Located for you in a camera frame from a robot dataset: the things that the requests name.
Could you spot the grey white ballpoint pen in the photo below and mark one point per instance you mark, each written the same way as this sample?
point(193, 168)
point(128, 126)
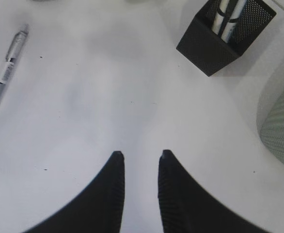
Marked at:
point(12, 56)

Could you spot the beige white ballpoint pen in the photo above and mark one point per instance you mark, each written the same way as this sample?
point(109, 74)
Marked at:
point(219, 17)

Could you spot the green woven plastic basket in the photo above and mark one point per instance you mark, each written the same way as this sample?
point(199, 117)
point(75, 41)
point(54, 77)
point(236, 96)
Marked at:
point(271, 129)

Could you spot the black mesh pen holder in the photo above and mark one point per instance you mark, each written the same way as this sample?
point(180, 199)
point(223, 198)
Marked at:
point(207, 50)

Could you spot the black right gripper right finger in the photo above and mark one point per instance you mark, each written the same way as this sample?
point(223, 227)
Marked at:
point(185, 207)

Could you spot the blue clear ballpoint pen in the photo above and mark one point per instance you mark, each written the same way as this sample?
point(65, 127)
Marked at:
point(233, 20)

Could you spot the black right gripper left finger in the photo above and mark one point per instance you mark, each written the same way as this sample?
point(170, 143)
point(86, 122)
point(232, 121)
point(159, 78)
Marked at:
point(97, 209)

